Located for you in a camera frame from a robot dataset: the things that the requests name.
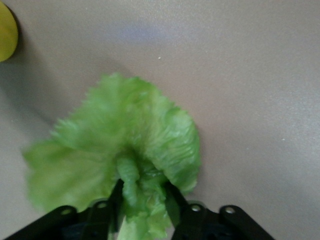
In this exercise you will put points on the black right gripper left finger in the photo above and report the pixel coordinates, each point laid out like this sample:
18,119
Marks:
100,217

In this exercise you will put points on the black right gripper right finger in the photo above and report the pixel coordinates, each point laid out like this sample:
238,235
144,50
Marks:
200,222

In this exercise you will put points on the green lettuce leaf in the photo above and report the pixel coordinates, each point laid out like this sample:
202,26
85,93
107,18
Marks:
112,130

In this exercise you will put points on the yellow mustard squeeze bottle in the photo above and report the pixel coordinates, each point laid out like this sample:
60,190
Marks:
6,32

